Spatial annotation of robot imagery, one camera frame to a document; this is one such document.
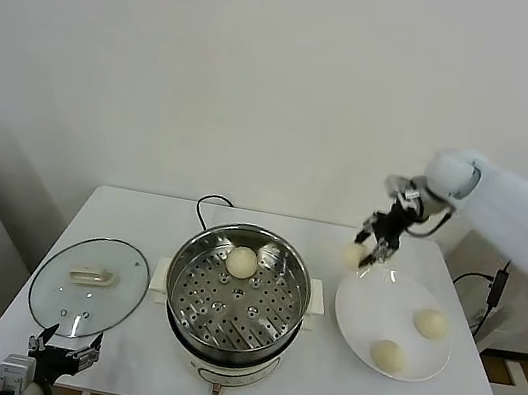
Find black power adapter cable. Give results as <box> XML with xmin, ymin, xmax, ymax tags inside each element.
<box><xmin>442</xmin><ymin>249</ymin><xmax>513</xmax><ymax>344</ymax></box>

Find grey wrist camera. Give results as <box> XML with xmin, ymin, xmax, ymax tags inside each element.
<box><xmin>0</xmin><ymin>350</ymin><xmax>39</xmax><ymax>395</ymax></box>
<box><xmin>382</xmin><ymin>174</ymin><xmax>425</xmax><ymax>207</ymax></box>

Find black cooker power cord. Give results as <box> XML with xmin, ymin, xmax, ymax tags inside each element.
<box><xmin>192</xmin><ymin>192</ymin><xmax>236</xmax><ymax>234</ymax></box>

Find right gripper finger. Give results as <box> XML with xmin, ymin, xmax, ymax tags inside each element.
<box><xmin>352</xmin><ymin>212</ymin><xmax>380</xmax><ymax>250</ymax></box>
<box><xmin>358</xmin><ymin>237</ymin><xmax>397</xmax><ymax>274</ymax></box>

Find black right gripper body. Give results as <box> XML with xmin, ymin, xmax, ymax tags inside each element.
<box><xmin>369</xmin><ymin>195</ymin><xmax>419</xmax><ymax>252</ymax></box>

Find white steamed baozi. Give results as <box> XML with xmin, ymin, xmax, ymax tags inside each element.
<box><xmin>223</xmin><ymin>243</ymin><xmax>260</xmax><ymax>281</ymax></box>
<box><xmin>340</xmin><ymin>241</ymin><xmax>370</xmax><ymax>272</ymax></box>
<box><xmin>366</xmin><ymin>336</ymin><xmax>413</xmax><ymax>379</ymax></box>
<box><xmin>410</xmin><ymin>306</ymin><xmax>452</xmax><ymax>344</ymax></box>

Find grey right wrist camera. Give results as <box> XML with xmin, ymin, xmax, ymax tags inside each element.
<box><xmin>382</xmin><ymin>174</ymin><xmax>425</xmax><ymax>207</ymax></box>

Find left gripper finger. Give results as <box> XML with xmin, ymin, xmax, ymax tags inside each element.
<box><xmin>27</xmin><ymin>319</ymin><xmax>61</xmax><ymax>355</ymax></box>
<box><xmin>63</xmin><ymin>326</ymin><xmax>106</xmax><ymax>372</ymax></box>

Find glass pot lid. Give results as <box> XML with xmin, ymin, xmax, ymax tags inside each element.
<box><xmin>22</xmin><ymin>226</ymin><xmax>157</xmax><ymax>351</ymax></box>

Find steel steamer basket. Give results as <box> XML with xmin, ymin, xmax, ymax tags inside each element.
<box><xmin>155</xmin><ymin>213</ymin><xmax>322</xmax><ymax>373</ymax></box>

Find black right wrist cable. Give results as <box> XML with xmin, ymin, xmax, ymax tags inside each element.
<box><xmin>402</xmin><ymin>200</ymin><xmax>457</xmax><ymax>244</ymax></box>

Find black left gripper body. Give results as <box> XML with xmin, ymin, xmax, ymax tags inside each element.
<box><xmin>23</xmin><ymin>342</ymin><xmax>85</xmax><ymax>390</ymax></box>

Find white side desk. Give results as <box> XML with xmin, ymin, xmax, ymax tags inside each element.
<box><xmin>422</xmin><ymin>208</ymin><xmax>528</xmax><ymax>395</ymax></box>

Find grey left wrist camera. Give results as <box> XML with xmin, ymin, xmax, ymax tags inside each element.
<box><xmin>0</xmin><ymin>350</ymin><xmax>39</xmax><ymax>395</ymax></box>

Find white round plate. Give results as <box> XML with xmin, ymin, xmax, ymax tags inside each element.
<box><xmin>322</xmin><ymin>260</ymin><xmax>465</xmax><ymax>390</ymax></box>

